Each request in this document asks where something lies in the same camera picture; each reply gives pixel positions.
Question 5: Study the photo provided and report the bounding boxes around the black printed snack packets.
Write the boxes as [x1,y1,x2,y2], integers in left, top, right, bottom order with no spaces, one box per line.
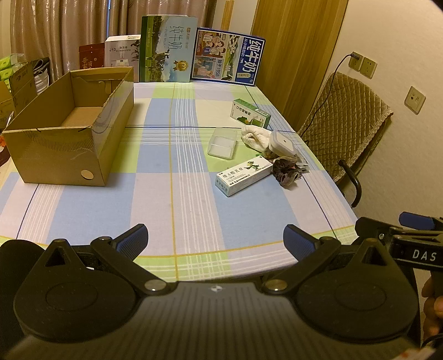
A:
[272,155,309,188]

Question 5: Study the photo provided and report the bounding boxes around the white medicine box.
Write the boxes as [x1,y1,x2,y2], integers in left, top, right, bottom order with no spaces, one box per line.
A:
[215,156,272,197]

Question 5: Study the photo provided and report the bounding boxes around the white square lidded container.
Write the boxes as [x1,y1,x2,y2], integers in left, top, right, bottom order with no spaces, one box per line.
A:
[268,130,299,158]

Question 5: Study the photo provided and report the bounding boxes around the white knitted cloth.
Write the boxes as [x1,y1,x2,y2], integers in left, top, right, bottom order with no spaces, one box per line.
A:
[241,125,272,152]

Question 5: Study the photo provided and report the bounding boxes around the clear plastic tray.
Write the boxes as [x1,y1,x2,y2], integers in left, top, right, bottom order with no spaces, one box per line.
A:
[207,127,237,160]

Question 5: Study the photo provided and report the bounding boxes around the green medicine box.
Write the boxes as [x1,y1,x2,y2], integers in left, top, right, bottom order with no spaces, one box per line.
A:
[231,98,271,128]

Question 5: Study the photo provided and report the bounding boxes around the person's right hand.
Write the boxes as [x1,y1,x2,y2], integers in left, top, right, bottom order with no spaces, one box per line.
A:
[421,277,443,340]

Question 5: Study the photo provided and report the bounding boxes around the quilted olive chair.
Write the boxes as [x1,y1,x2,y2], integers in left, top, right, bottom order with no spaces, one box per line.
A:
[299,72,393,208]

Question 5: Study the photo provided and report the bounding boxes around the plaid blue green tablecloth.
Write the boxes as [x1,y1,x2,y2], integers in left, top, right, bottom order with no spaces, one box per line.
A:
[1,82,357,282]

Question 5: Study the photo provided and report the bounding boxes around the open brown cardboard box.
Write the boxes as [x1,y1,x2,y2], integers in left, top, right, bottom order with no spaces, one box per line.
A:
[4,67,134,186]

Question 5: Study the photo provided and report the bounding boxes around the red gift box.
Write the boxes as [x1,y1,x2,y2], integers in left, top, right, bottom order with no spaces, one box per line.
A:
[79,43,104,69]

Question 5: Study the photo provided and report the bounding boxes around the white humidifier product box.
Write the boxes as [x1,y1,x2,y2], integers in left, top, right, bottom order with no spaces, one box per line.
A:
[104,35,141,83]

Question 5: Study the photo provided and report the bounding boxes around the wooden wardrobe door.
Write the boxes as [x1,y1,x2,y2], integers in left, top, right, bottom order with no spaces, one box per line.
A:
[251,0,348,130]

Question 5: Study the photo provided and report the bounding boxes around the light blue milk carton box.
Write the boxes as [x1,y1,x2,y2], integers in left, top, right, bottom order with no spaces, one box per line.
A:
[139,15,197,83]

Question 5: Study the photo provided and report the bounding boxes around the dark blue milk carton box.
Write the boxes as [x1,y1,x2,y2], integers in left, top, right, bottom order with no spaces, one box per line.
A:
[192,28,266,86]

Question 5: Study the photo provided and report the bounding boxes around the green tissue packs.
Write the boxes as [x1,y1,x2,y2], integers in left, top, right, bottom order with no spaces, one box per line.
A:
[0,53,25,90]

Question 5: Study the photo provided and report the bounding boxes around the beige curtain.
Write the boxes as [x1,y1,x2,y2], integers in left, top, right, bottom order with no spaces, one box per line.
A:
[9,0,216,81]

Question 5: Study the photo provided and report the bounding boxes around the wooden sticks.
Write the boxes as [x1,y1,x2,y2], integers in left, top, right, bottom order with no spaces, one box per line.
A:
[220,0,235,31]

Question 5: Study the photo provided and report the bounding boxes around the single wall socket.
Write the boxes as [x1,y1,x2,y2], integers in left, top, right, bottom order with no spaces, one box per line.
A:
[404,86,426,115]

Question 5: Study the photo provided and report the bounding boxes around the wall socket pair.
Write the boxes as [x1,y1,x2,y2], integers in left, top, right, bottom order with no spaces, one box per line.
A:
[348,52,378,79]

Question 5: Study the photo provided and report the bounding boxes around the black charger cable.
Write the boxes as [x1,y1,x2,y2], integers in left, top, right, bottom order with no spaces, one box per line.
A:
[300,51,361,137]

